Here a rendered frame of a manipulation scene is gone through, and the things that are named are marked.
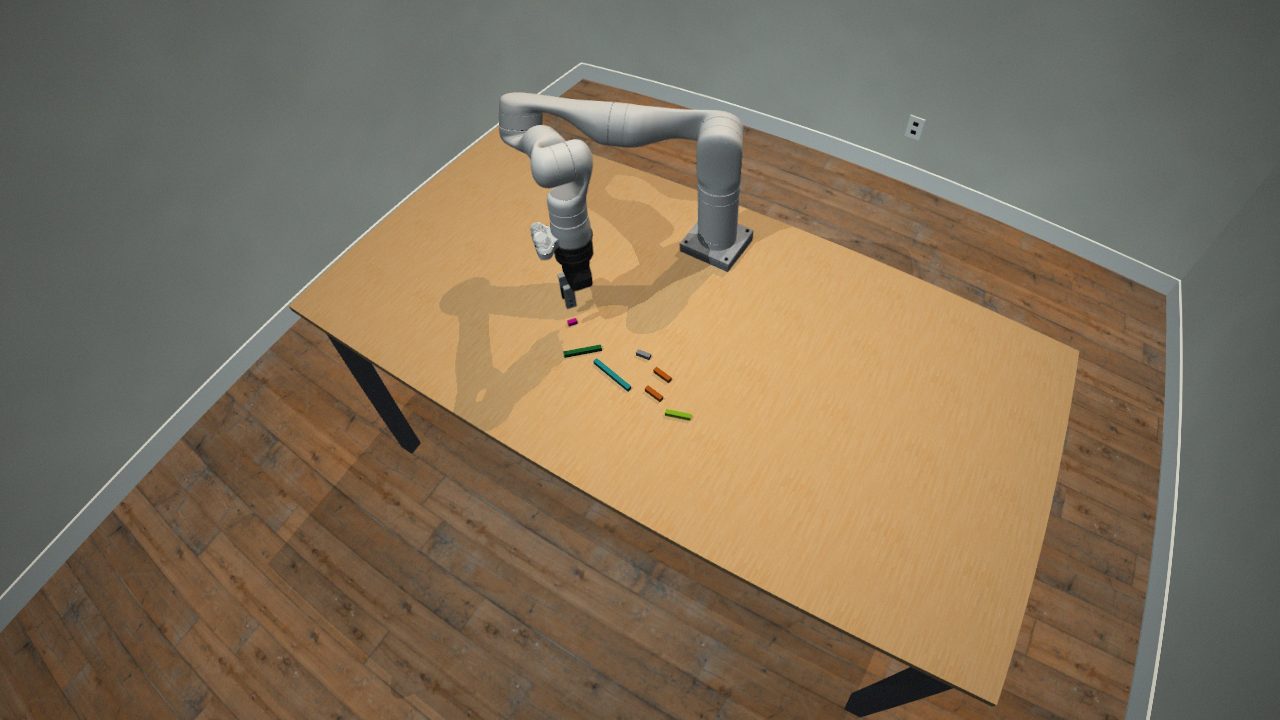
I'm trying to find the turquoise rod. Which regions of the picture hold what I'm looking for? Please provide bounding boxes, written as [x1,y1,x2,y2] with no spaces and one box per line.
[593,357,631,392]

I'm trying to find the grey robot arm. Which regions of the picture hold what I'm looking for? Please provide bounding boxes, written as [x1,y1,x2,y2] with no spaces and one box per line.
[499,92,744,251]

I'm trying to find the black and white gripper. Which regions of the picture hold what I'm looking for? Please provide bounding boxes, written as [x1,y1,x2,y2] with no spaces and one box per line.
[530,217,593,309]

